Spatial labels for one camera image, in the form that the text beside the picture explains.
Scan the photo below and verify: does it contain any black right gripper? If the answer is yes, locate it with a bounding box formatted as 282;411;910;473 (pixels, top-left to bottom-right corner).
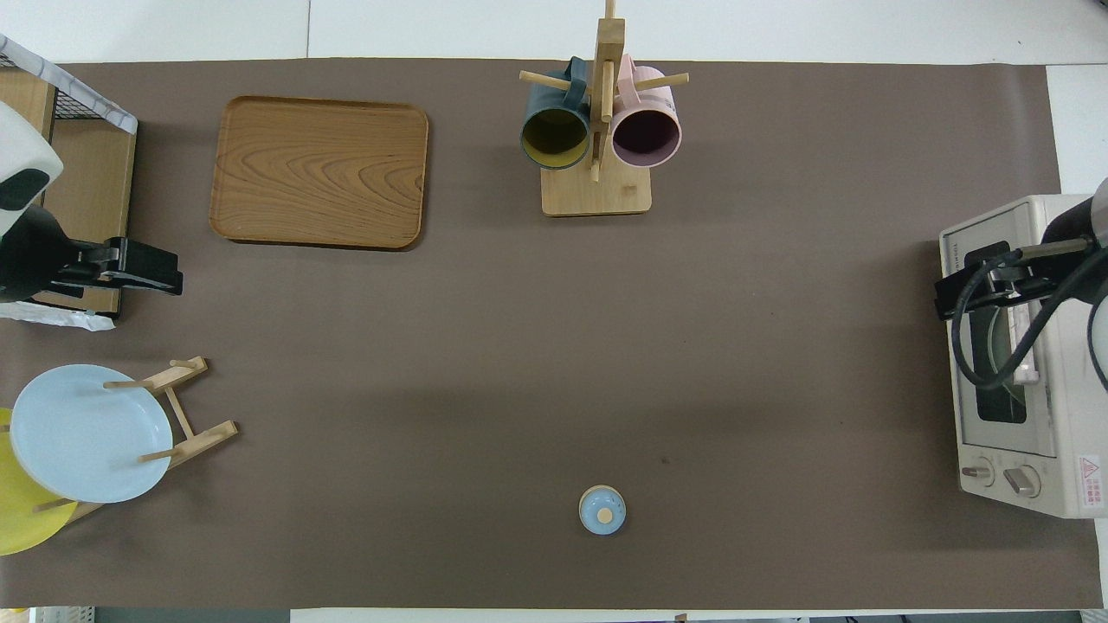
933;244;1053;321

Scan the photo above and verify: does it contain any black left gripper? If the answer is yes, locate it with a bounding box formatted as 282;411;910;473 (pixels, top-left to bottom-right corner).
0;206;184;304

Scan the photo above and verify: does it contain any pale green plate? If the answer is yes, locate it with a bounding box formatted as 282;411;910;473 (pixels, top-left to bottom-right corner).
987;307;1035;403

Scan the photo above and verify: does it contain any cream toaster oven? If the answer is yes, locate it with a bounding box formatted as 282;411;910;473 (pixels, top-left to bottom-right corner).
939;195;1108;520

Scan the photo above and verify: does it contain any light blue plate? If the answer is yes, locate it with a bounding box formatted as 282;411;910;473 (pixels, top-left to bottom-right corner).
10;364;174;504

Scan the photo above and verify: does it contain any wooden plate rack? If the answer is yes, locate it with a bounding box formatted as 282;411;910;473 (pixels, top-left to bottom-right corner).
35;356;239;524

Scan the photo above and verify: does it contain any wooden serving tray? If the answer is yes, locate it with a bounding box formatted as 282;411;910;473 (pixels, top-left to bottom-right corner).
209;95;429;252

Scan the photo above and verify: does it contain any yellow plate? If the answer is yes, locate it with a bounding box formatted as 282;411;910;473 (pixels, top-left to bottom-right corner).
0;407;79;556

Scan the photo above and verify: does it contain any pink mug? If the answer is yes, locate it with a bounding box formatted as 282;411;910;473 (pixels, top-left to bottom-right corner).
611;54;683;169

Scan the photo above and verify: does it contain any wooden mug tree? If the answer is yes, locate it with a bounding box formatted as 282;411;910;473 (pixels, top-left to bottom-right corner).
519;0;691;217

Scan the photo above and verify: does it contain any brown table mat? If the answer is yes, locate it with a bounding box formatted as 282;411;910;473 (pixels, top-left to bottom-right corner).
0;59;1100;609

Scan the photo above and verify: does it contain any dark teal mug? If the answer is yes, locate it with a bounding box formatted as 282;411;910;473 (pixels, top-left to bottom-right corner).
520;57;592;170

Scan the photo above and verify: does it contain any blue call bell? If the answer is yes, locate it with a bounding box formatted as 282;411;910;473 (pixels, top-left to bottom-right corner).
578;485;627;536

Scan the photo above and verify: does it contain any wire basket with checked cloth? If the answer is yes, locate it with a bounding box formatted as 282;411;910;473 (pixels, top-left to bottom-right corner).
0;35;139;331

